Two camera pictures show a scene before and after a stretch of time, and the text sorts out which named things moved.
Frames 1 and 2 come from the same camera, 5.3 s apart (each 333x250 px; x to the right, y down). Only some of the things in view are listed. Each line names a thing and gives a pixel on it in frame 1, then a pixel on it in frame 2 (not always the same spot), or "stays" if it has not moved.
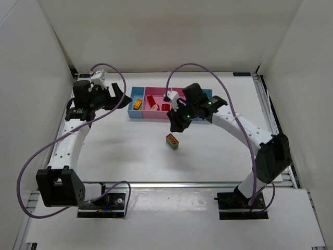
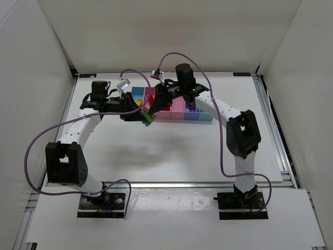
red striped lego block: (151, 100) stays
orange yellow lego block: (137, 104) stays
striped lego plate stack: (171, 141) → (149, 117)
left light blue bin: (137, 92) stays
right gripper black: (180, 119) → (163, 94)
